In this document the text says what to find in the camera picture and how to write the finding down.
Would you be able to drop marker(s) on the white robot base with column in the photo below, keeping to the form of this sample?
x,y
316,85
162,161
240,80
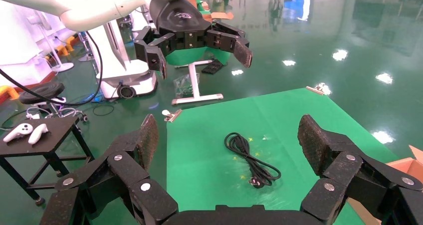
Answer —
x,y
132,79

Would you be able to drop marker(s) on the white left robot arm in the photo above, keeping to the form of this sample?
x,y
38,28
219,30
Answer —
x,y
82,8

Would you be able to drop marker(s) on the metal binder clip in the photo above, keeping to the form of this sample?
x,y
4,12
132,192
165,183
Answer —
x,y
173,115
317,90

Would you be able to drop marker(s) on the black small side table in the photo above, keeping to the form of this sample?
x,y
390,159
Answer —
x,y
49,141

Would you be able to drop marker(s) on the yellow plastic floor guard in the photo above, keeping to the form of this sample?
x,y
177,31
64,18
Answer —
x,y
66,46
8,92

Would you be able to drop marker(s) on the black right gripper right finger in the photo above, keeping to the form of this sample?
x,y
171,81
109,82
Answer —
x,y
343,164

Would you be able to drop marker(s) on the white floor stand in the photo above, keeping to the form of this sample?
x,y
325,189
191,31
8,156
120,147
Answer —
x,y
62,66

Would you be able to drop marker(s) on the white table leg with bag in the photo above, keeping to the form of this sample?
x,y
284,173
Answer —
x,y
195,84

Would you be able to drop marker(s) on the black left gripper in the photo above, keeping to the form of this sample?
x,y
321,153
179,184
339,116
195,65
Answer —
x,y
178,15

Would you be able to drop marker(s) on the clear plastic bag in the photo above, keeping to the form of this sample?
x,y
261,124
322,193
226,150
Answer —
x,y
183,84

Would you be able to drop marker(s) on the black round stool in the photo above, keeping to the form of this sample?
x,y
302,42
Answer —
x,y
41,92

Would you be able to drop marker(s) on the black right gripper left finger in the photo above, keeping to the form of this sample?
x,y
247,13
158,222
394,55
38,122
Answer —
x,y
132,170

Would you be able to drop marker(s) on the green table cloth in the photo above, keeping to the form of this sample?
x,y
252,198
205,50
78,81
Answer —
x,y
214,170

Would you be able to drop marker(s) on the brown cardboard carton flap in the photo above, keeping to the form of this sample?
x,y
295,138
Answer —
x,y
222,16

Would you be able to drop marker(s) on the green covered table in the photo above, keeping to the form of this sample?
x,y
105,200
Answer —
x,y
185,56

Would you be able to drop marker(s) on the white handheld controller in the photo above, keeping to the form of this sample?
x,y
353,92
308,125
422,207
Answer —
x,y
38,133
20,131

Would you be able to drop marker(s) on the brown cardboard box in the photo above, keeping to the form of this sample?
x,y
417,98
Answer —
x,y
408,166

